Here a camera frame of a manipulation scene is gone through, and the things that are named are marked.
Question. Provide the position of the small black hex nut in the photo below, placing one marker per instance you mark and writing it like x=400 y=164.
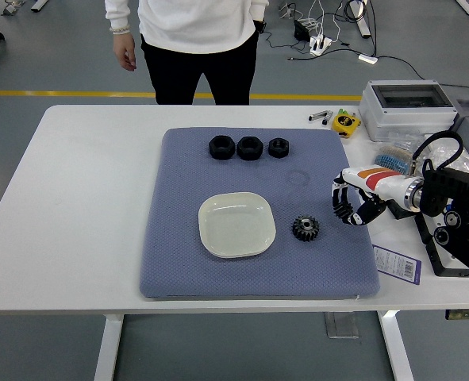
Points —
x=274 y=152

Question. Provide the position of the black power adapter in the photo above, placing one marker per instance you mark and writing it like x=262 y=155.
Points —
x=301 y=31

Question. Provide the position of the clear plastic bracket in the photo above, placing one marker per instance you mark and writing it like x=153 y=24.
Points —
x=341 y=325

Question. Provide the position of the person's hand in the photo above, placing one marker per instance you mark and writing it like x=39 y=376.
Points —
x=124 y=49

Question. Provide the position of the large black hex nut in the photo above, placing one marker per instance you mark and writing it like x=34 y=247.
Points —
x=216 y=152
x=244 y=154

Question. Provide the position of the white power strip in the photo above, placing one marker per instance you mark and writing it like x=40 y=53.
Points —
x=319 y=44

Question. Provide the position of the white box red green buttons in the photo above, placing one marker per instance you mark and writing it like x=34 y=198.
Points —
x=452 y=262

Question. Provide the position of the bag of blue resistors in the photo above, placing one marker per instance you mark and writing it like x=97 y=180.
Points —
x=390 y=158

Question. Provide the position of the table control panel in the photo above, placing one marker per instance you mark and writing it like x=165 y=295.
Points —
x=466 y=314

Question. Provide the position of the grey enclosure with clear lid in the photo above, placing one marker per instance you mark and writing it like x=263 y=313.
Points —
x=400 y=117

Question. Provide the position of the white square plate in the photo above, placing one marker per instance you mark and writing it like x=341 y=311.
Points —
x=236 y=226

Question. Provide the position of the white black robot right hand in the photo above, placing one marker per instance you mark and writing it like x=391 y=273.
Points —
x=385 y=184

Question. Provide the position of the white far table leg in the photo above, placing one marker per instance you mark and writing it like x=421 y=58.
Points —
x=362 y=24
x=467 y=7
x=39 y=5

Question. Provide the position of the black silver marker pen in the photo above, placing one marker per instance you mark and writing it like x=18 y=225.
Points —
x=327 y=119
x=317 y=116

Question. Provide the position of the blue-grey quilted mat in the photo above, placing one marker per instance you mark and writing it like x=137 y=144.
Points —
x=258 y=278

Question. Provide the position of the large black gear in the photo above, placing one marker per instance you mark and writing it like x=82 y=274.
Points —
x=301 y=232

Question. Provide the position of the small metal stand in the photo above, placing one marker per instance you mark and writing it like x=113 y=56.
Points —
x=11 y=8

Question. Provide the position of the yellow tape measure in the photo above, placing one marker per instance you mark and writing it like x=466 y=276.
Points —
x=345 y=124

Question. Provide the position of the white adapter block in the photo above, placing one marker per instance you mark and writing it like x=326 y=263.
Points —
x=367 y=59

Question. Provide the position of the white table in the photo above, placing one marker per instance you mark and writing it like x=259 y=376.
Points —
x=79 y=198

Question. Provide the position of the small black gear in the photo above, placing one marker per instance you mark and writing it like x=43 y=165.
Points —
x=343 y=210

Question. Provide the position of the purple-edged label card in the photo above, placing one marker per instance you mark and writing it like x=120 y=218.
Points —
x=394 y=264

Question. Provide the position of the person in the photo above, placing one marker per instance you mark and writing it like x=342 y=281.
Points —
x=198 y=24

